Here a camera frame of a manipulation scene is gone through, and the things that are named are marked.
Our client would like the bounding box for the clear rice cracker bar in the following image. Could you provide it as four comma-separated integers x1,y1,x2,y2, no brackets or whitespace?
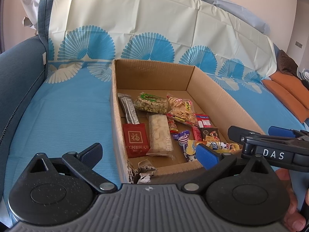
147,114,175,157

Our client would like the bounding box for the silver stick packet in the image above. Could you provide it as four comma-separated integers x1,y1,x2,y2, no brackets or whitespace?
118,96,140,125

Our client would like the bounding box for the small red candy packet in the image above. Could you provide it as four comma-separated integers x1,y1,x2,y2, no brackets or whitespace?
167,119,179,133

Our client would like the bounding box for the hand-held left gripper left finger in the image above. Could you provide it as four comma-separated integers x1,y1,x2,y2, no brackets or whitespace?
28,142,117,194

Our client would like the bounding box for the clear round cracker bag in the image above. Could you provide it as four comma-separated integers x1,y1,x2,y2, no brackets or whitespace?
166,92,198,126

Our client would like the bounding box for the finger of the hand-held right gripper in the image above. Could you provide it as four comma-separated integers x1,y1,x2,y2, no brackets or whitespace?
268,126,309,138
227,125,266,148

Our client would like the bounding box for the green peanut bar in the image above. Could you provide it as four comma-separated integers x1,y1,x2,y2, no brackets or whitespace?
133,92,169,114

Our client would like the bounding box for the brown cardboard box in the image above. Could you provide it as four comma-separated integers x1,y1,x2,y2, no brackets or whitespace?
110,58,266,184

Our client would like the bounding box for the person's right hand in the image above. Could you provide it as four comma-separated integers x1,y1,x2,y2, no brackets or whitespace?
274,168,308,232

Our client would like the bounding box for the brown blanket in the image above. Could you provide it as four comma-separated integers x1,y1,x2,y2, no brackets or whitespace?
276,49,301,76

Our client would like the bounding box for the blue white printed cover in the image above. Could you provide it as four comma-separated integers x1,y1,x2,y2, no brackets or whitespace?
3,0,309,213

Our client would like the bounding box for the blue sofa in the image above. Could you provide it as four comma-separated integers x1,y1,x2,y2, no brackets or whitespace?
0,0,52,213

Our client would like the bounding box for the yellow snack packet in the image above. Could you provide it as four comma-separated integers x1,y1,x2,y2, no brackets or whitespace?
186,140,240,163

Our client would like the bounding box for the dark brown snack packet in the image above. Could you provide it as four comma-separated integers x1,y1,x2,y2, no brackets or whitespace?
200,128,221,142

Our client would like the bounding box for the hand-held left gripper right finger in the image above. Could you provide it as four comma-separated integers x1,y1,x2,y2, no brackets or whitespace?
182,144,271,194

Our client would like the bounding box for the orange cushion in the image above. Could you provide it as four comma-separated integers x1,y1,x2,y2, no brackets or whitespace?
262,80,309,124
269,74,309,109

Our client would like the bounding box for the pile of clothes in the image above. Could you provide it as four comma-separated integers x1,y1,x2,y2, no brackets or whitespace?
296,68,309,89

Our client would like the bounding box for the purple candy packet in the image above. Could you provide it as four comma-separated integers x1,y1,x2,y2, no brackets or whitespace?
171,130,191,146

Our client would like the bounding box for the red white snack packet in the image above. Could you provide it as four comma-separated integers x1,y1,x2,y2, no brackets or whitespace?
193,113,213,128

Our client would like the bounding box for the small red stick packet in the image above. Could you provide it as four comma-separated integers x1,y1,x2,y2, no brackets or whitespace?
192,126,204,141

